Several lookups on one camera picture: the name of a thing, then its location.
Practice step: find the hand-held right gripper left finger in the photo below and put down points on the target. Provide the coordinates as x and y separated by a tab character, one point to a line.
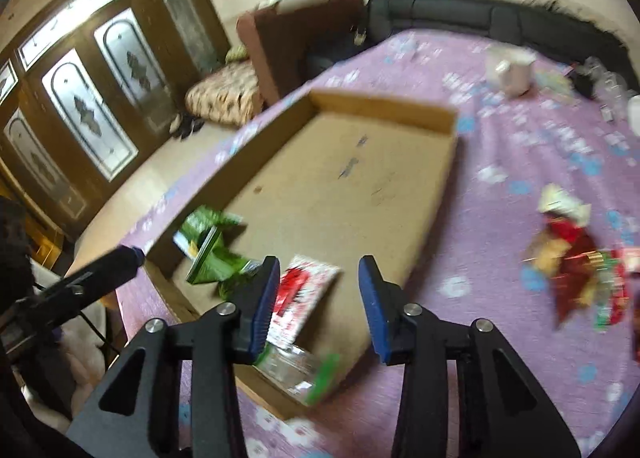
263	310

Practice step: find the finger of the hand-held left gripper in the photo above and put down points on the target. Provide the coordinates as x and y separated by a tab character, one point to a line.
110	265

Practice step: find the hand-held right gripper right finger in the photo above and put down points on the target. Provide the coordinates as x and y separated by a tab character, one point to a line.
372	310

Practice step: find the shallow cardboard box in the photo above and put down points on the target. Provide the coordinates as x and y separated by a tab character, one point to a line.
325	162

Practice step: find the red and white snack packet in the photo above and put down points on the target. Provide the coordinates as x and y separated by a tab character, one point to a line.
300	288

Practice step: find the clear and green snack packet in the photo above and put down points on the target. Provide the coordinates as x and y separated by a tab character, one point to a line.
300	373

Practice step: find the pair of dark shoes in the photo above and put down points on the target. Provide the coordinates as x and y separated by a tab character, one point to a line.
187	126

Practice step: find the wooden glazed door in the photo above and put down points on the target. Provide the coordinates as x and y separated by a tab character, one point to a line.
100	87

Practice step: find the purple floral tablecloth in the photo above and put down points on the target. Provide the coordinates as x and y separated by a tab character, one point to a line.
525	177

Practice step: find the red and gold snack packet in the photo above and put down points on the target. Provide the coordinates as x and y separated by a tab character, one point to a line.
565	248

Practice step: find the floral seat cushion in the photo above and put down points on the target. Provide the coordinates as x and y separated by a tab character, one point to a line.
225	92

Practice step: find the red and green snack packet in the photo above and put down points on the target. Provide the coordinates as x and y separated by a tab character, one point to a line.
612	288

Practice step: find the green pillow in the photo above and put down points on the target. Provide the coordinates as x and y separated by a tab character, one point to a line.
236	54

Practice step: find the brown armchair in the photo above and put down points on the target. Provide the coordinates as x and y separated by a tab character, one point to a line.
280	42

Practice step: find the white mug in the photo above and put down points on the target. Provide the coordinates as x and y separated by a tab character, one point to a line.
512	70

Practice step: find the colourful flat packet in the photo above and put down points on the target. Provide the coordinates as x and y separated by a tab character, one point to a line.
554	81

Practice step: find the white flat item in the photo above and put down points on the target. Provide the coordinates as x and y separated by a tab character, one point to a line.
270	1

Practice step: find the small black item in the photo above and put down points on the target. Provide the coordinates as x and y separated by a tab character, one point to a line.
582	83

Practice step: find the black leather sofa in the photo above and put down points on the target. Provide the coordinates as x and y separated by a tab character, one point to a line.
475	12

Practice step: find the white round lid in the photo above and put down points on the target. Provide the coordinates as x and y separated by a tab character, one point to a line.
635	115

